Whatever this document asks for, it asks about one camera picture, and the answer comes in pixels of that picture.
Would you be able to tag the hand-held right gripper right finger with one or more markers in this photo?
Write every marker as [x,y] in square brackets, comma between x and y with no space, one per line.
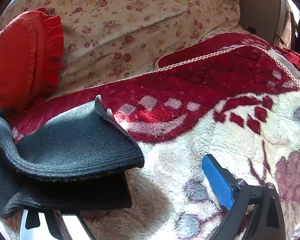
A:
[218,182]

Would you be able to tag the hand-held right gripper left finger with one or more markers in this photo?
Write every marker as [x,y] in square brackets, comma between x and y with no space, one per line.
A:
[32,221]

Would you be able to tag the black pants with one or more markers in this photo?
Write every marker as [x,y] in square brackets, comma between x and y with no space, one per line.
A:
[72,150]

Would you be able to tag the red and white fleece blanket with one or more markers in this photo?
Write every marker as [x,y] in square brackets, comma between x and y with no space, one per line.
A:
[190,100]

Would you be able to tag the red ruffled cloth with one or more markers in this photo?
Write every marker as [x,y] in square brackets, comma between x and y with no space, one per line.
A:
[298,60]

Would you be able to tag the red ruffled pillow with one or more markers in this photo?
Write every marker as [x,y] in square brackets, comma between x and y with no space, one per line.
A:
[15,60]

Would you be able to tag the beige furniture panel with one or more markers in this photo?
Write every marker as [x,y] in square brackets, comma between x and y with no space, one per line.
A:
[262,12]

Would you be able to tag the floral beige pillow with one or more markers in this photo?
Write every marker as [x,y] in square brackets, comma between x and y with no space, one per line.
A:
[130,17]

